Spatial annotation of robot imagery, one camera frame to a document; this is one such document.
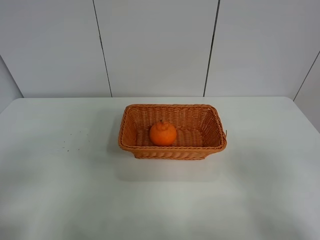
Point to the orange woven basket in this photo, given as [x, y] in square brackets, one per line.
[199, 130]

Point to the orange with stem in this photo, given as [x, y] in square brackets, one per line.
[162, 133]

